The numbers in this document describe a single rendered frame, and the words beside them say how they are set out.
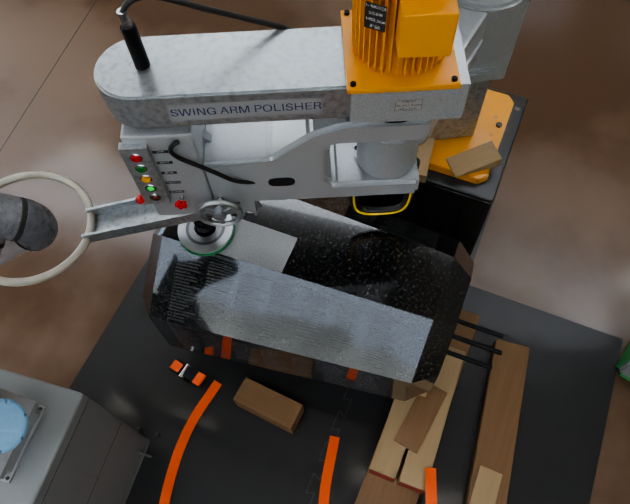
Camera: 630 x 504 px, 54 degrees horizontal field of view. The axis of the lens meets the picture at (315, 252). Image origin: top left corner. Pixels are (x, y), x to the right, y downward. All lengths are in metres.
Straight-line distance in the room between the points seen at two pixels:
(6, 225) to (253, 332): 1.07
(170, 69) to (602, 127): 2.90
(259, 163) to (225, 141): 0.13
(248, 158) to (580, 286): 2.10
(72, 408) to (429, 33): 1.65
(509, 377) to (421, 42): 1.96
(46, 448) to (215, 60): 1.37
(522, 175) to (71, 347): 2.59
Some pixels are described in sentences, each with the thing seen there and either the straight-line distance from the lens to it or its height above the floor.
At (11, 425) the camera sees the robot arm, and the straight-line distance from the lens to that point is 1.96.
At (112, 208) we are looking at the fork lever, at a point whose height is 0.99.
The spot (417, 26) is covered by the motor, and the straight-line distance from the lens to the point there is 1.39.
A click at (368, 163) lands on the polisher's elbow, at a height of 1.36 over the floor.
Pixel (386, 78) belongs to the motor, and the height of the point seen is 1.76.
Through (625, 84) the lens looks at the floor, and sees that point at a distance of 4.32.
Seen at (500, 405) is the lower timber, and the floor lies 0.08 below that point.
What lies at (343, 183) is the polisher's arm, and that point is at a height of 1.28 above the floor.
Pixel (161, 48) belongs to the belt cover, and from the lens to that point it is 1.75.
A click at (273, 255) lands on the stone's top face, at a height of 0.87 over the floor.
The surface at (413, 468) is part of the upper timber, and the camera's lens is 2.76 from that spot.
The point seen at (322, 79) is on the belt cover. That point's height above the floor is 1.74.
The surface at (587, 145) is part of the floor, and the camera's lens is 3.93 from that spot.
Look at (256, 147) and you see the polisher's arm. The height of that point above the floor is 1.44.
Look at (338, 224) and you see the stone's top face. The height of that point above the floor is 0.87.
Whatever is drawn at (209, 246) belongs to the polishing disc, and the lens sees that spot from 2.33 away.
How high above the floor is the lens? 2.91
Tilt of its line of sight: 62 degrees down
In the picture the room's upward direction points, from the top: 4 degrees counter-clockwise
